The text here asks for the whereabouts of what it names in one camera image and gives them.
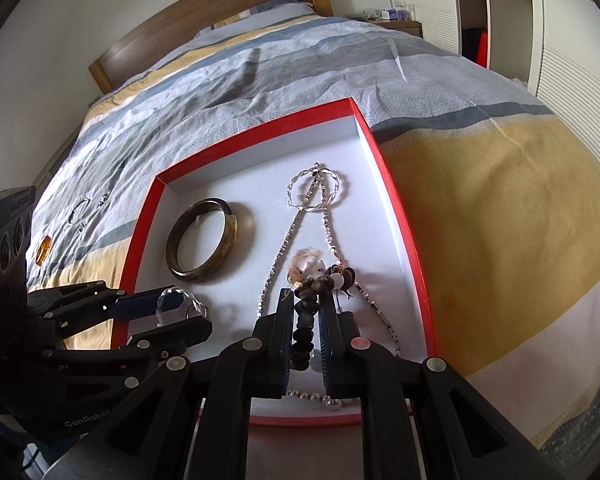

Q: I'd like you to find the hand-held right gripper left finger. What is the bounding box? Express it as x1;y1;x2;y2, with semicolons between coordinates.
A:
60;287;296;480

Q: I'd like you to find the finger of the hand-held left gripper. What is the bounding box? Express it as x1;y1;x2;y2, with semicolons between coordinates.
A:
27;280;184;332
45;315;214;391

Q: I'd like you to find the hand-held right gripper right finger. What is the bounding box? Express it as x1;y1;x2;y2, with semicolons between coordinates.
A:
318;295;566;480

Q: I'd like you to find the clear crystal bracelet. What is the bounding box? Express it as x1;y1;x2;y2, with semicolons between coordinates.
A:
155;287;209;329

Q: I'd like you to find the dark mixed bead bracelet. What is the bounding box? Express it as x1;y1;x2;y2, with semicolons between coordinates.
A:
287;247;359;374

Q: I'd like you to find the dark brown bangle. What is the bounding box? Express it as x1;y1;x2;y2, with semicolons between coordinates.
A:
165;198;239;282

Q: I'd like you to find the pearl chain necklace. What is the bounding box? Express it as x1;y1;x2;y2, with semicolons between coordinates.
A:
256;162;401;411

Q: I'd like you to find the twisted silver bracelet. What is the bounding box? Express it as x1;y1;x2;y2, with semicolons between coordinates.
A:
286;162;353;211

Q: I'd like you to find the red cardboard box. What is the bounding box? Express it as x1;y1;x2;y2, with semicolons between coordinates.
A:
111;97;437;428

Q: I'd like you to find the wooden headboard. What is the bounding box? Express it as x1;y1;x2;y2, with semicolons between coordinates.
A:
89;0;334;95

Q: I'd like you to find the grey pillow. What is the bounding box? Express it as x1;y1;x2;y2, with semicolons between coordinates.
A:
195;0;316;37

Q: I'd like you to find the wooden nightstand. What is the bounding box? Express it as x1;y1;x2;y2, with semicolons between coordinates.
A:
347;14;424;39

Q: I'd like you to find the red bag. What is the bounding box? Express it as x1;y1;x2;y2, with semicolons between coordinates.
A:
462;27;491;69

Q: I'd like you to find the white wardrobe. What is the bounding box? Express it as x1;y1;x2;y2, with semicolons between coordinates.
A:
380;0;600;186

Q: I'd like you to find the thin dark wire bracelet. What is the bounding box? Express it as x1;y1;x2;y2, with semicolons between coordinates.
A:
67;197;92;226

